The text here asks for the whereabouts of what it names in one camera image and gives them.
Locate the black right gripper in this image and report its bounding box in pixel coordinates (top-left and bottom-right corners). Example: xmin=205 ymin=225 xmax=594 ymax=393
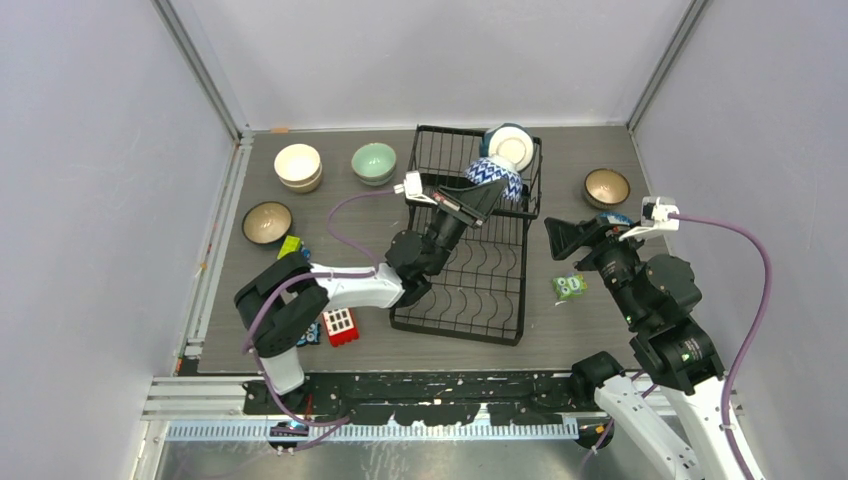
xmin=543 ymin=211 xmax=649 ymax=324

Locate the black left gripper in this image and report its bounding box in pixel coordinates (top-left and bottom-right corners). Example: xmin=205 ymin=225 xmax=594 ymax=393
xmin=424 ymin=177 xmax=506 ymax=276

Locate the blue white zigzag bowl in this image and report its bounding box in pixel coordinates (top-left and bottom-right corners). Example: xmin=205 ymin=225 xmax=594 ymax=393
xmin=464 ymin=155 xmax=523 ymax=202

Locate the white blue floral bowl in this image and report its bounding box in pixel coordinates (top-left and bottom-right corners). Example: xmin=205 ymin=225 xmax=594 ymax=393
xmin=599 ymin=211 xmax=634 ymax=227

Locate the black patterned rim bowl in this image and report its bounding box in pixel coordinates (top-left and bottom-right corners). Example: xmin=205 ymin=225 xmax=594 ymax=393
xmin=582 ymin=168 xmax=631 ymax=210

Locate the teal bowl white base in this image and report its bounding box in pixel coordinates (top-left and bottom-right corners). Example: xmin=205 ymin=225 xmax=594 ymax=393
xmin=479 ymin=123 xmax=536 ymax=172

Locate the light green bowl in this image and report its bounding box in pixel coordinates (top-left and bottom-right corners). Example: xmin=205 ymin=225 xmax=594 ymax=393
xmin=351 ymin=143 xmax=397 ymax=180

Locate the beige bowl with flower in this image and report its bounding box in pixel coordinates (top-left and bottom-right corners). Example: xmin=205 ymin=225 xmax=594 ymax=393
xmin=273 ymin=143 xmax=322 ymax=184

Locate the dark blue glazed bowl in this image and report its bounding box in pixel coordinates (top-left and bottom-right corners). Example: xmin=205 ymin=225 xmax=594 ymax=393
xmin=241 ymin=201 xmax=293 ymax=245

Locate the pale green striped bowl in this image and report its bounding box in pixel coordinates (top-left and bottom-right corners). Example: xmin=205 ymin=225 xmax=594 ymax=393
xmin=358 ymin=174 xmax=394 ymax=187

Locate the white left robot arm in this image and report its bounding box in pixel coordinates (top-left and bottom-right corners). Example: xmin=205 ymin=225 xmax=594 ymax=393
xmin=234 ymin=171 xmax=509 ymax=414

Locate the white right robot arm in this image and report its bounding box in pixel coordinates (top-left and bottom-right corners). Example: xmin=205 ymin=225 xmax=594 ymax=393
xmin=544 ymin=208 xmax=765 ymax=479

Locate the green owl puzzle piece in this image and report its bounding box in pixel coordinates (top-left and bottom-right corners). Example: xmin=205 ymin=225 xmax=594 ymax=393
xmin=552 ymin=273 xmax=588 ymax=304

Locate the red white toy block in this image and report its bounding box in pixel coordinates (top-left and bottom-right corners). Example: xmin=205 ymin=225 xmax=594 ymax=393
xmin=322 ymin=308 xmax=359 ymax=347

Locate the toy truck with green block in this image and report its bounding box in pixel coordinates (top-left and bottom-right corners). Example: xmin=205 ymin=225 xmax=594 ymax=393
xmin=276 ymin=235 xmax=311 ymax=260

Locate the blue owl puzzle piece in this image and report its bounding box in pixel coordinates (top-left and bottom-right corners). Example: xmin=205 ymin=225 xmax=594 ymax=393
xmin=296 ymin=323 xmax=321 ymax=347

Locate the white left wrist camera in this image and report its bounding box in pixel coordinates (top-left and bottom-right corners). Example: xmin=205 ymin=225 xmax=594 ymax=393
xmin=402 ymin=171 xmax=435 ymax=204

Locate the black wire dish rack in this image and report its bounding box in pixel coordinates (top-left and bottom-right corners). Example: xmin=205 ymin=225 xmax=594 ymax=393
xmin=390 ymin=125 xmax=543 ymax=346

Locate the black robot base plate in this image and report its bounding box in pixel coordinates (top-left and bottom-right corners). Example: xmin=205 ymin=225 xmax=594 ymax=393
xmin=282 ymin=371 xmax=602 ymax=427

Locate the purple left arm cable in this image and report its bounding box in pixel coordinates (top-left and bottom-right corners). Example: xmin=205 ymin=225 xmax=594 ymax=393
xmin=239 ymin=188 xmax=405 ymax=453

